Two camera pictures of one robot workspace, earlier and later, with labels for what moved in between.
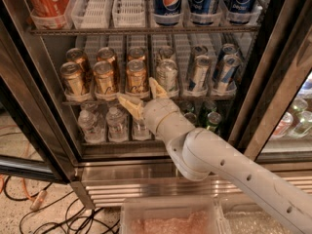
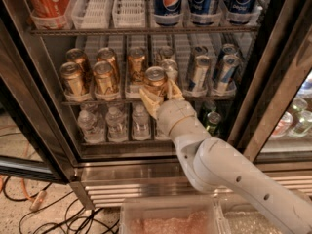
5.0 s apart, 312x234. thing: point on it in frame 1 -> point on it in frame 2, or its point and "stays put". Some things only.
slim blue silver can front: (200, 73) stays put
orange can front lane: (136, 78) -> (154, 79)
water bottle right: (140, 131) stays put
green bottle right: (214, 121) stays put
